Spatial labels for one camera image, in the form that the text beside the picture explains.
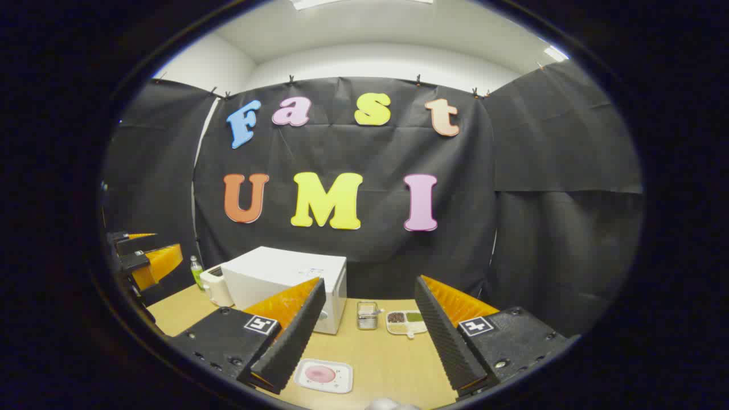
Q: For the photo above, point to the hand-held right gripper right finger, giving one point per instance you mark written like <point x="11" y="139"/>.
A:
<point x="447" y="341"/>

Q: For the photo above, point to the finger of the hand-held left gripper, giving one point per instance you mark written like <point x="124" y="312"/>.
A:
<point x="162" y="262"/>
<point x="122" y="237"/>

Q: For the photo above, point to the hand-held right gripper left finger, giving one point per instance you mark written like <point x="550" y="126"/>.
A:
<point x="296" y="341"/>

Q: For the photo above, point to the white plate with pink food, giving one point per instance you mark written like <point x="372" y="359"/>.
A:
<point x="323" y="374"/>

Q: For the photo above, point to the white microwave oven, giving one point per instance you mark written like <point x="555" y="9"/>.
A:
<point x="273" y="267"/>

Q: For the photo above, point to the green drink bottle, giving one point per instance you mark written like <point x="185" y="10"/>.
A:
<point x="196" y="276"/>

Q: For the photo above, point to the divided dish of grains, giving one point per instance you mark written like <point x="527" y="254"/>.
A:
<point x="405" y="322"/>

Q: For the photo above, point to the white toaster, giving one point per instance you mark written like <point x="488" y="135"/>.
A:
<point x="219" y="290"/>

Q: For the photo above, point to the row of black cloth clips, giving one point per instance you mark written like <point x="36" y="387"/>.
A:
<point x="291" y="79"/>

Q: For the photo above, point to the ceiling light panel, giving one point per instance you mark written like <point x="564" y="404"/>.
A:
<point x="556" y="53"/>
<point x="342" y="3"/>

